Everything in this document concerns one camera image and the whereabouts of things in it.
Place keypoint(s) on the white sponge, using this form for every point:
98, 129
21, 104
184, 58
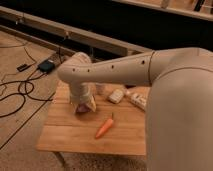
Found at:
116, 96

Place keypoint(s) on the metal table leg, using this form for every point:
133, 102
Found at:
61, 160

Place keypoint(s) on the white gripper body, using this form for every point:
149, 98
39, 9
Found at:
80, 93

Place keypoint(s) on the wooden table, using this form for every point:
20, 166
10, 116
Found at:
64, 131

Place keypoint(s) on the black power adapter box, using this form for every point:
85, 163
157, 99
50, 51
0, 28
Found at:
46, 66

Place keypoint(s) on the small black device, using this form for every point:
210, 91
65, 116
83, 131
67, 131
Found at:
22, 67

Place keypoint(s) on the purple ceramic bowl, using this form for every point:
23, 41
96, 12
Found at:
82, 108

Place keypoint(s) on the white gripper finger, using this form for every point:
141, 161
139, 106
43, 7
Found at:
91, 104
75, 107

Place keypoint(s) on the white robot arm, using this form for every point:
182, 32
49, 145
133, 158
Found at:
179, 108

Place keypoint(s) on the orange carrot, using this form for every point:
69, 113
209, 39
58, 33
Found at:
105, 127

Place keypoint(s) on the white packaged bar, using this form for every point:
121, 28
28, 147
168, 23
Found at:
136, 99

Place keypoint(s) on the clear plastic cup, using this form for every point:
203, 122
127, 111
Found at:
100, 88

